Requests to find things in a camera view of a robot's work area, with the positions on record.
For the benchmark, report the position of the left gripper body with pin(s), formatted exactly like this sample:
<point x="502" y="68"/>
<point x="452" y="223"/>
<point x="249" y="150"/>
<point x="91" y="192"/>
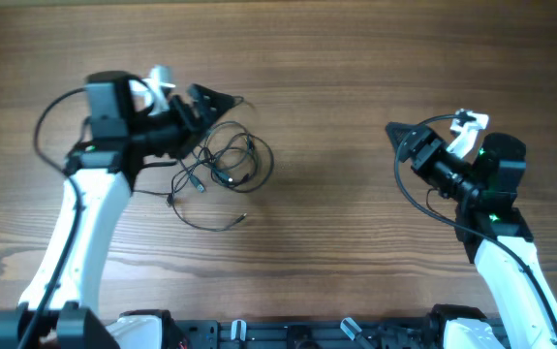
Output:
<point x="167" y="131"/>

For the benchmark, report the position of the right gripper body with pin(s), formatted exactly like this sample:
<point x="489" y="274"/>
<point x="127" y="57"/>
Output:
<point x="443" y="169"/>

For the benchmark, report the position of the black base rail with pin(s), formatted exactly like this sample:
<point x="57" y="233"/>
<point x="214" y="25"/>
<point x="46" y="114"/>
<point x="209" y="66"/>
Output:
<point x="399" y="333"/>

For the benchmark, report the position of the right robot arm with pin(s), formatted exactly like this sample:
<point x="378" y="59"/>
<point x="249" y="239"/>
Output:
<point x="482" y="177"/>

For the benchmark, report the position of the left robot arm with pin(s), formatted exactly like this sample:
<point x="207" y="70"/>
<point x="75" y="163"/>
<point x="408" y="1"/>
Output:
<point x="130" y="118"/>

